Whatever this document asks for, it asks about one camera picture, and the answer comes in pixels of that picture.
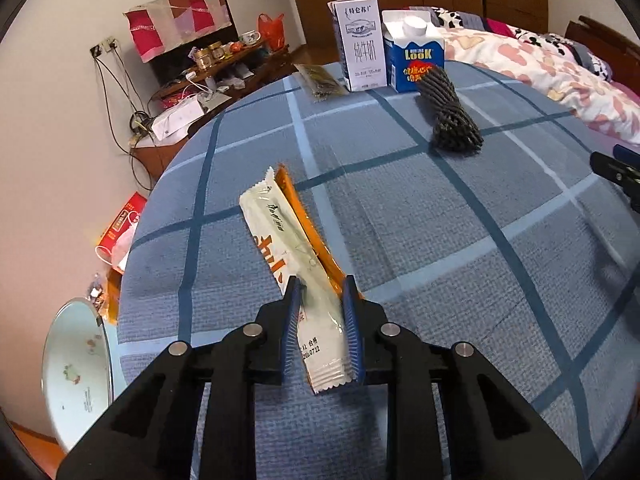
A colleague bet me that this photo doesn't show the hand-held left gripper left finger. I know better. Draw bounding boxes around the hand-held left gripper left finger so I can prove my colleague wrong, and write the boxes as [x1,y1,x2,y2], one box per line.
[57,276,307,480]

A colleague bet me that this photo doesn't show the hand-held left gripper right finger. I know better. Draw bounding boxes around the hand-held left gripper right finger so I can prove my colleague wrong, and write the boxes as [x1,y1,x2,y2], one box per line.
[341,275,585,480]

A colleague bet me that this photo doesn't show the white snack wrapper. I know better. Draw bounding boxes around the white snack wrapper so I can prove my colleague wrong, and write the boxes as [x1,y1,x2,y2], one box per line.
[239,167,359,397]

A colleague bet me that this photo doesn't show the orange snack wrapper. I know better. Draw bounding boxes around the orange snack wrapper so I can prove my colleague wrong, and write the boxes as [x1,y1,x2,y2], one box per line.
[275,162,349,294]

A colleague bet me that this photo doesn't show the wooden bed headboard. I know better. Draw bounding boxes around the wooden bed headboard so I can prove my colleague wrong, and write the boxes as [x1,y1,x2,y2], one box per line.
[565,15,640,92]

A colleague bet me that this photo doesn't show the heart print quilt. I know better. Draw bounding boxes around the heart print quilt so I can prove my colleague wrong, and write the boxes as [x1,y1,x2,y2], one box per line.
[440,27,640,142]

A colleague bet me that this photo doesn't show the blue plaid tablecloth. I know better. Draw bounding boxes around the blue plaid tablecloth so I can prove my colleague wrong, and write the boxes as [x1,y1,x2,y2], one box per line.
[117,60,640,480]

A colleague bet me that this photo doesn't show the cow print blanket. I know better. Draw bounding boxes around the cow print blanket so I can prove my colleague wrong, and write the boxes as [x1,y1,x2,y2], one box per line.
[400,6,614,82]

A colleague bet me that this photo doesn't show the light blue basin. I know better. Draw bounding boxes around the light blue basin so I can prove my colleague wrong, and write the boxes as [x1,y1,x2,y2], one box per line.
[41,297,115,454]

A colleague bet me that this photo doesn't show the blue milk carton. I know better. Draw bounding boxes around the blue milk carton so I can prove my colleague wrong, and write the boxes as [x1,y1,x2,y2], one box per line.
[381,8,446,95]

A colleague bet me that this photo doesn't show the white flat box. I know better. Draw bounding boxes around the white flat box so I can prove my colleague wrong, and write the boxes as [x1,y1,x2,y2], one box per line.
[150,97,204,141]

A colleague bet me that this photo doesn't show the small clear packet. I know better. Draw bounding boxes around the small clear packet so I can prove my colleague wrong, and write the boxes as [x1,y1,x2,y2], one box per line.
[292,62,350,104]

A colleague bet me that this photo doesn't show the wooden television stand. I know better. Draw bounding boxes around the wooden television stand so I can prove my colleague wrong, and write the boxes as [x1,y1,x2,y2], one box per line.
[132,42,296,197]

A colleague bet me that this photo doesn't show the white milk carton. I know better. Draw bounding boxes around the white milk carton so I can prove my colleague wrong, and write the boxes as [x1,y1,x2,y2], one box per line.
[327,0,389,93]

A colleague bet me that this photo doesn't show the black television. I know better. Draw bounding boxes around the black television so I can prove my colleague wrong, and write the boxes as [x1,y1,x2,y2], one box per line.
[150,0,242,89]

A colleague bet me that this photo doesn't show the orange plastic bag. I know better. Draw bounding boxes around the orange plastic bag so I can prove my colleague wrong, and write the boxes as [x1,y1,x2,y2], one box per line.
[257,12,286,52]

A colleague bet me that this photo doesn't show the wooden door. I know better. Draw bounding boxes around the wooden door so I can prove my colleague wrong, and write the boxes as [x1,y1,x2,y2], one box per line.
[285,0,354,47]

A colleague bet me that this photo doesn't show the red and white cover cloth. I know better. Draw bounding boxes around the red and white cover cloth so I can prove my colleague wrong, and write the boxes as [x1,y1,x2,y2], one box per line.
[123,0,236,64]

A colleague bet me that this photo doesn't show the dark rope bundle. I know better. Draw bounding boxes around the dark rope bundle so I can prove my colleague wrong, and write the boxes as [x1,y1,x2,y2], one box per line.
[415,65,485,153]

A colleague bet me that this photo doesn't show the black cables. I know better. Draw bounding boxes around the black cables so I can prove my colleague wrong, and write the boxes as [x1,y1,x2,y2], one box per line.
[95,52,157,192]

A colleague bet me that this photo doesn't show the wall power socket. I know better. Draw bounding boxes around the wall power socket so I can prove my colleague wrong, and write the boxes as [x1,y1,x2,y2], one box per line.
[90,36,121,57]

